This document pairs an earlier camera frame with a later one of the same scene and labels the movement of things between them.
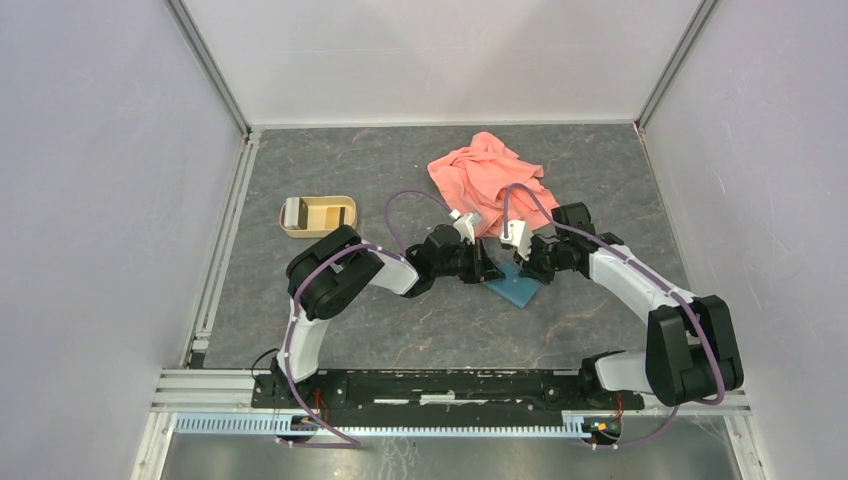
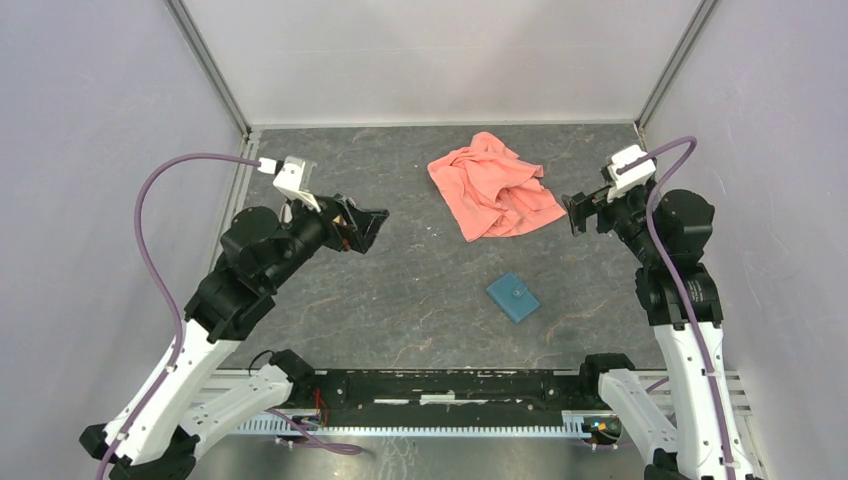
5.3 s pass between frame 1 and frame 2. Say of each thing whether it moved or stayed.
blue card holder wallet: moved
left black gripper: moved
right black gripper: moved
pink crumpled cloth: stayed
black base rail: stayed
